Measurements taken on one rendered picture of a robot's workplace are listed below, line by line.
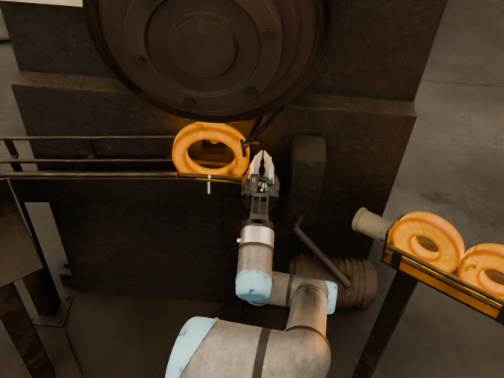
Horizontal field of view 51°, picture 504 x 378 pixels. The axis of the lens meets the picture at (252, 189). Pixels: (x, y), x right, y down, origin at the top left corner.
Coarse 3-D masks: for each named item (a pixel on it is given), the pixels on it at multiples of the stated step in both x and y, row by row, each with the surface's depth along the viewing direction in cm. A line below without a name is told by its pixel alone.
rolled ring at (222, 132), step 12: (180, 132) 124; (192, 132) 121; (204, 132) 121; (216, 132) 120; (228, 132) 121; (180, 144) 123; (228, 144) 123; (180, 156) 126; (240, 156) 125; (180, 168) 129; (192, 168) 130; (204, 168) 132; (228, 168) 130; (240, 168) 128; (216, 180) 131
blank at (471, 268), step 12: (468, 252) 111; (480, 252) 107; (492, 252) 106; (468, 264) 111; (480, 264) 109; (492, 264) 107; (468, 276) 113; (480, 276) 112; (492, 288) 112; (492, 300) 112
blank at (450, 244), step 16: (400, 224) 117; (416, 224) 114; (432, 224) 111; (448, 224) 112; (400, 240) 120; (416, 240) 121; (432, 240) 114; (448, 240) 111; (432, 256) 118; (448, 256) 113; (448, 272) 116
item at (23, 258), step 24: (0, 192) 124; (0, 216) 129; (24, 216) 115; (0, 240) 124; (24, 240) 124; (0, 264) 120; (24, 264) 120; (0, 288) 126; (0, 312) 131; (24, 312) 136; (24, 336) 142; (24, 360) 149; (48, 360) 156; (72, 360) 167
